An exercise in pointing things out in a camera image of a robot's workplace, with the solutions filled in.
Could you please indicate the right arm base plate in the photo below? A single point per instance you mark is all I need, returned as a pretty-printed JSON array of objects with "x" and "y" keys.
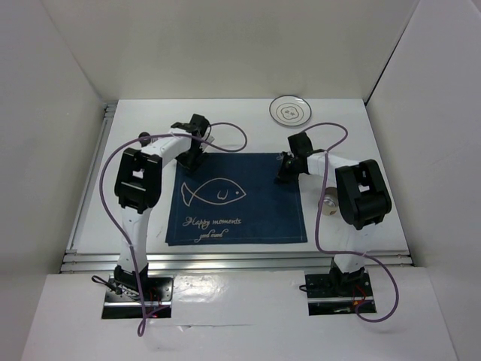
[{"x": 323, "y": 298}]

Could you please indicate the white round plate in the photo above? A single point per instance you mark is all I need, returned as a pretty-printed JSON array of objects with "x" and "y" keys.
[{"x": 290, "y": 111}]

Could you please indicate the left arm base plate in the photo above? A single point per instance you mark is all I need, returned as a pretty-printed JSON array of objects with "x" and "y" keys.
[{"x": 121, "y": 303}]

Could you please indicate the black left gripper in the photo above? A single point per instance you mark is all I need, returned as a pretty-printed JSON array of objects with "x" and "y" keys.
[{"x": 193, "y": 163}]

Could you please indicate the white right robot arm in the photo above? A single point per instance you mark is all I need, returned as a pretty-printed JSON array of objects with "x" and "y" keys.
[{"x": 361, "y": 198}]

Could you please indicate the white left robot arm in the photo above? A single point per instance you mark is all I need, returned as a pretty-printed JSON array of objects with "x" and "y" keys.
[{"x": 138, "y": 188}]

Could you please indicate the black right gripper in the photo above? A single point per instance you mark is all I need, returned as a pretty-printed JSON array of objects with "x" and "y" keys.
[{"x": 283, "y": 176}]

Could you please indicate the black spoon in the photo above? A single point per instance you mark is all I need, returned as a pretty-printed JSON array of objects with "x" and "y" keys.
[{"x": 144, "y": 139}]

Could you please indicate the navy fish placemat cloth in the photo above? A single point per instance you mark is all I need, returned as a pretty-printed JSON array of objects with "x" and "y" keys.
[{"x": 233, "y": 198}]

